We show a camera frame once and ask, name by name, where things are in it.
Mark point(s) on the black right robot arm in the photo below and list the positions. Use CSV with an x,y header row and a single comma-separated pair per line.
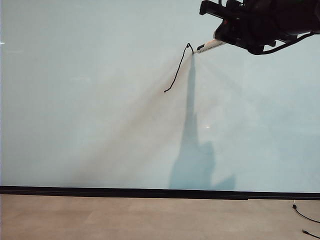
x,y
297,15

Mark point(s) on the black whiteboard bottom frame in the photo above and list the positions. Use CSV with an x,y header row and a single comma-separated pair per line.
x,y
287,195

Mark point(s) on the white glass whiteboard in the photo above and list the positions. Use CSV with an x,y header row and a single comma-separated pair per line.
x,y
100,112

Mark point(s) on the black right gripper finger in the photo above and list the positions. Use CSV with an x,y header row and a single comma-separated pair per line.
x,y
226,31
240,45

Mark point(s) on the black whiteboard pen tray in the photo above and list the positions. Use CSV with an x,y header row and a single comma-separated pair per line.
x,y
150,196

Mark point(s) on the white whiteboard marker pen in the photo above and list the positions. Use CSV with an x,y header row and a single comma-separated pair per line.
x,y
208,45

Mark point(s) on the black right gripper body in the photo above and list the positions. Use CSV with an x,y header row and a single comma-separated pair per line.
x,y
252,20

